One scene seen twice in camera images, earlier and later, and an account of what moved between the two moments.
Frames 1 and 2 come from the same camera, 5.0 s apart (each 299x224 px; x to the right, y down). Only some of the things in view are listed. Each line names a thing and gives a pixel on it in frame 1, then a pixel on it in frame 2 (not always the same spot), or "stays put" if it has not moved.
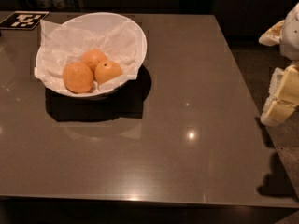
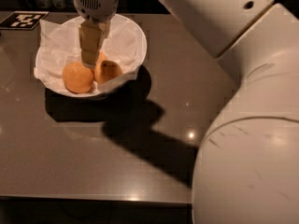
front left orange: x=78 y=77 stays put
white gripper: x=291 y=35 → x=94 y=6
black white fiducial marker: x=22 y=20 stays put
